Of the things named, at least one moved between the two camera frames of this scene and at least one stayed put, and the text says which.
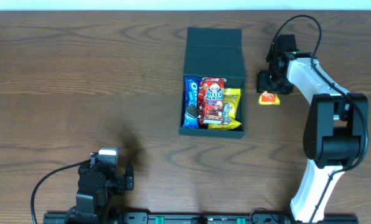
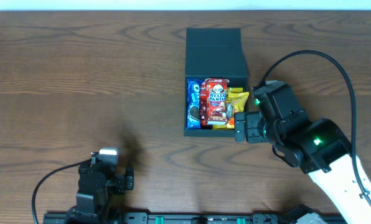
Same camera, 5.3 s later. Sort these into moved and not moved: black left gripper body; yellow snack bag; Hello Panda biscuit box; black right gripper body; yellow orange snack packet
Moved: black right gripper body; yellow orange snack packet
Not moved: black left gripper body; Hello Panda biscuit box; yellow snack bag
